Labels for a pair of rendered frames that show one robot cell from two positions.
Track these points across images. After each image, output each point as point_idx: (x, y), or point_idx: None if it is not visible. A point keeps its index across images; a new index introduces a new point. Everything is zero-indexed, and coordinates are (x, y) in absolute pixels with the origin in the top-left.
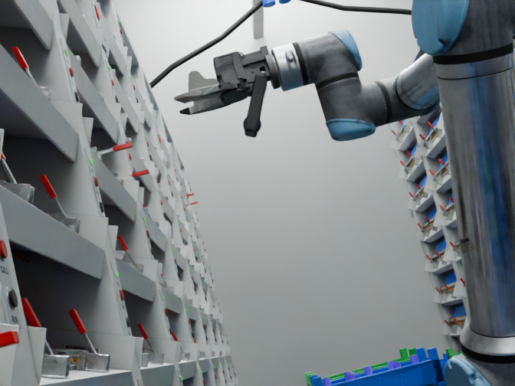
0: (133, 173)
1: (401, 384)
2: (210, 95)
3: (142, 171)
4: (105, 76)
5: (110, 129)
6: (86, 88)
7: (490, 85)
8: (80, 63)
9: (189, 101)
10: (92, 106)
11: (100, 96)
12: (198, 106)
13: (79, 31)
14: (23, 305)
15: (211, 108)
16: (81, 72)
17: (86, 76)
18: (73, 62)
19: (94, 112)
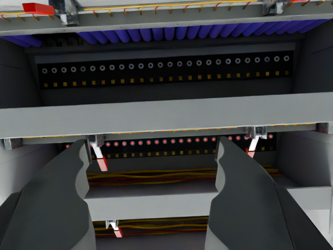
0: (53, 12)
1: None
2: (269, 211)
3: (44, 11)
4: (4, 196)
5: (29, 114)
6: (232, 110)
7: None
8: (255, 133)
9: (229, 146)
10: (181, 103)
11: (97, 143)
12: (86, 181)
13: (142, 198)
14: None
15: (38, 208)
16: (270, 119)
17: (236, 124)
18: (317, 114)
19: (159, 100)
